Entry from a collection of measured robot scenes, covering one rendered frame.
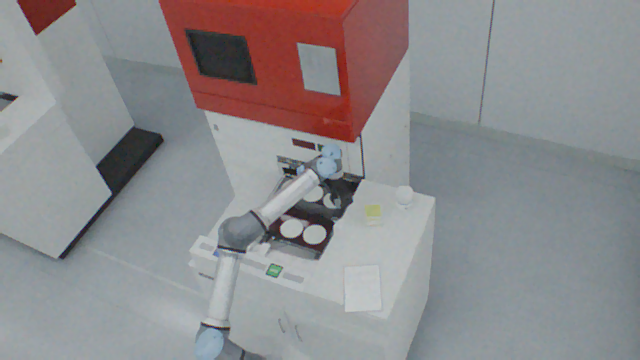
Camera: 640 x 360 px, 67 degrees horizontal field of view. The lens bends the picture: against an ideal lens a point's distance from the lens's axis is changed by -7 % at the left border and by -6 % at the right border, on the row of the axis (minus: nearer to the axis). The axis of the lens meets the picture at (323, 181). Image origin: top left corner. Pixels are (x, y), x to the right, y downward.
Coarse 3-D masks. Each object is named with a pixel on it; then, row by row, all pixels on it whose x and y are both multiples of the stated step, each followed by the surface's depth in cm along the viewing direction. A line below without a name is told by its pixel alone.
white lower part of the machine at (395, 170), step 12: (408, 120) 288; (408, 132) 294; (396, 144) 275; (408, 144) 302; (396, 156) 281; (408, 156) 309; (228, 168) 275; (240, 168) 270; (384, 168) 263; (396, 168) 288; (408, 168) 318; (240, 180) 279; (384, 180) 269; (396, 180) 295; (408, 180) 325
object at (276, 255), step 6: (258, 246) 224; (252, 252) 222; (270, 252) 221; (276, 252) 221; (282, 252) 221; (270, 258) 219; (276, 258) 219; (282, 258) 219; (288, 258) 218; (294, 258) 218; (288, 264) 216; (294, 264) 216; (300, 264) 216; (306, 264) 215
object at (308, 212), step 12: (276, 192) 242; (324, 192) 238; (300, 204) 235; (312, 204) 234; (324, 204) 234; (288, 216) 231; (300, 216) 231; (312, 216) 230; (324, 216) 229; (336, 216) 228; (276, 228) 227; (324, 228) 225; (288, 240) 222; (300, 240) 222; (324, 240) 220
